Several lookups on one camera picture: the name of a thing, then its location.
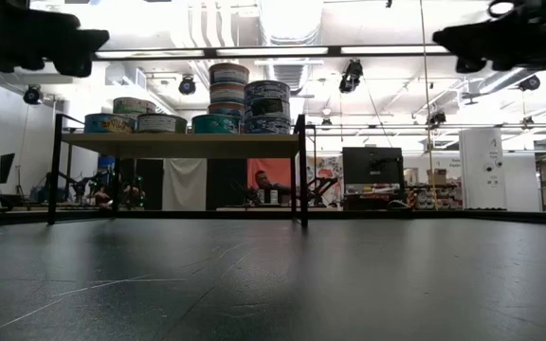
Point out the large black monitor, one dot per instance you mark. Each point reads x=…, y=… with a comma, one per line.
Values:
x=372, y=163

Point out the background black robot arm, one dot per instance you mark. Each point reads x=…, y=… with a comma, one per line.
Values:
x=69, y=182
x=322, y=187

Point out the white red box stack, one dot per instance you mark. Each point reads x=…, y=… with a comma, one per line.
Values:
x=436, y=199

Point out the gold-lid tuna can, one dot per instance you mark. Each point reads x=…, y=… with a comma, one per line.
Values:
x=226, y=93

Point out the red curtain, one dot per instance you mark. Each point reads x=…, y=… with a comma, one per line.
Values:
x=280, y=166

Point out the small black monitor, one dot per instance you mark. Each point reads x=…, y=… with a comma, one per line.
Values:
x=3, y=168

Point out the wooden shelf black frame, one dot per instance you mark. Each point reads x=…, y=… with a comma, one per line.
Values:
x=183, y=144

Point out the navy label tuna can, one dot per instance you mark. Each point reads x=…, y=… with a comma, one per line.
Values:
x=267, y=125

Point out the person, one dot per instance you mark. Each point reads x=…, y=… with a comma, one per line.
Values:
x=266, y=182
x=102, y=195

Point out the cardboard box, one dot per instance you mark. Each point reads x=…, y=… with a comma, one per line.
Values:
x=438, y=177

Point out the silver ceiling air duct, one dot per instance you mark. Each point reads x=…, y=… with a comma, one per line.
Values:
x=289, y=28

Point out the colourful wall poster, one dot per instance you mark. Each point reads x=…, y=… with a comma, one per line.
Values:
x=327, y=166

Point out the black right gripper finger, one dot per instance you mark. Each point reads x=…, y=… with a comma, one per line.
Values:
x=462, y=45

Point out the white column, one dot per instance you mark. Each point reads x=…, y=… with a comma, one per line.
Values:
x=481, y=156

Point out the black metal table frame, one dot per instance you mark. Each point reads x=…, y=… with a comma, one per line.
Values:
x=206, y=214

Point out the blue label tuna can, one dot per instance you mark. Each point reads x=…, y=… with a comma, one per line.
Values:
x=267, y=89

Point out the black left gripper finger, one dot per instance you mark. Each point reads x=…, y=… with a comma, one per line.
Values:
x=81, y=49

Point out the white curtain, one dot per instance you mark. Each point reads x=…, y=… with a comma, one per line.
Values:
x=185, y=184

